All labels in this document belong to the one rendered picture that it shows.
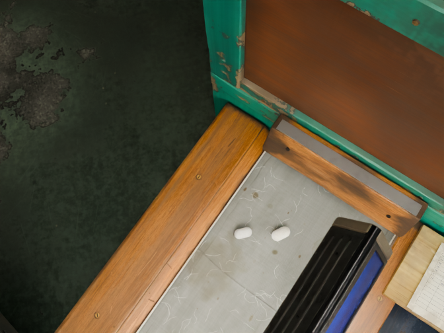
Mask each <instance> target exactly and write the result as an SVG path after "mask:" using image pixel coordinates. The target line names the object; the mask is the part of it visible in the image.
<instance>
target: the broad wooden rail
mask: <svg viewBox="0 0 444 333"><path fill-rule="evenodd" d="M269 131H270V130H269V129H268V128H267V127H266V126H265V125H264V124H263V123H262V122H259V121H258V120H257V119H255V118H253V117H252V116H250V115H248V114H247V113H246V112H243V111H242V110H241V109H239V108H237V107H236V106H234V105H233V104H231V103H230V102H228V103H226V105H224V107H223V108H222V110H221V111H220V113H218V115H217V116H216V118H215V119H214V121H212V123H211V124H210V126H209V127H208V128H207V129H206V131H205V132H204V134H203V135H202V136H201V137H200V139H199V140H198V142H197V143H196V144H195V145H194V147H193V148H192V150H191V151H190V152H189V153H188V155H187V156H186V158H185V159H184V160H183V161H182V163H181V164H180V166H179V167H178V168H177V169H176V171H175V172H174V174H173V175H172V176H171V178H170V179H169V180H168V182H167V183H166V184H165V186H164V187H163V189H162V190H161V191H160V192H159V194H158V195H157V197H156V198H155V199H154V200H153V202H152V203H151V205H150V206H149V207H148V208H147V210H146V211H145V213H144V214H143V215H142V216H141V218H140V219H139V221H138V222H137V223H136V224H135V226H134V227H133V229H132V230H131V231H130V232H129V234H128V235H127V237H126V238H125V239H124V240H123V242H122V243H121V245H120V246H119V247H118V248H117V250H116V251H115V253H113V255H112V256H111V258H110V259H109V261H107V263H106V264H105V266H104V267H103V269H101V271H100V272H99V274H98V275H97V276H96V277H95V279H94V280H93V282H92V283H91V284H90V285H89V287H88V288H87V290H86V291H85V292H84V293H83V295H82V296H81V298H80V299H79V300H78V301H77V303H76V304H75V306H74V307H73V308H72V309H71V311H70V312H69V314H68V315H67V316H66V317H65V319H64V320H63V322H62V323H61V324H60V326H59V327H58V328H57V330H56V331H55V332H54V333H136V332H137V331H138V330H139V328H140V327H141V325H142V324H143V323H144V321H145V319H146V318H147V317H148V316H149V314H150V312H151V311H152V310H153V308H154V307H155V305H156V304H157V303H158V301H159V300H160V298H161V297H162V296H163V294H164V293H165V291H166V290H167V289H168V287H169V285H170V284H171V283H172V281H173V280H174V278H175V277H176V276H177V274H178V273H179V271H180V270H181V269H182V267H183V266H184V265H185V263H186V262H187V260H188V259H189V257H190V256H191V255H192V253H193V251H195V249H196V247H197V246H198V245H199V243H200V242H201V240H202V239H203V238H204V236H205V235H206V233H207V232H208V231H209V229H210V228H211V226H212V225H213V224H214V222H215V220H216V219H217V218H218V217H219V215H220V213H221V212H222V211H223V209H224V208H225V206H226V205H227V204H228V202H229V201H230V199H231V198H232V197H233V195H234V194H235V192H236V191H237V190H238V188H239V186H240V185H241V184H242V182H243V181H244V179H245V178H246V177H247V175H248V174H249V172H250V171H251V170H252V168H253V167H254V165H255V164H256V163H257V161H258V159H259V158H260V157H261V156H262V154H263V152H264V150H263V144H264V142H265V140H266V138H267V136H268V133H269Z"/></svg>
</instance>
